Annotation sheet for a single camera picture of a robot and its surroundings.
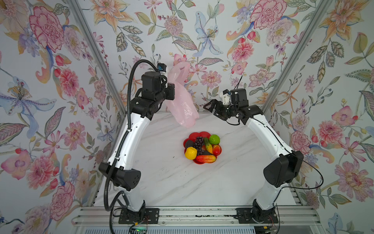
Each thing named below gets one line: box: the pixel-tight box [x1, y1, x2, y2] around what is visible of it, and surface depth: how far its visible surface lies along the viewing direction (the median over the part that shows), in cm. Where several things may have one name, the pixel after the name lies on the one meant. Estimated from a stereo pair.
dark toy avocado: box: [185, 139, 195, 150], surface depth 98 cm
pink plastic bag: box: [165, 61, 200, 129], surface depth 74 cm
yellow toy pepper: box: [184, 146, 198, 160], surface depth 90 cm
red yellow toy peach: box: [212, 144, 222, 159], surface depth 94 cm
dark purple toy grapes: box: [193, 136, 205, 156], surface depth 99 cm
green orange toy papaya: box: [204, 136, 214, 155], surface depth 98 cm
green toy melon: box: [208, 134, 221, 145], surface depth 97 cm
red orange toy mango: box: [195, 155, 217, 163], surface depth 90 cm
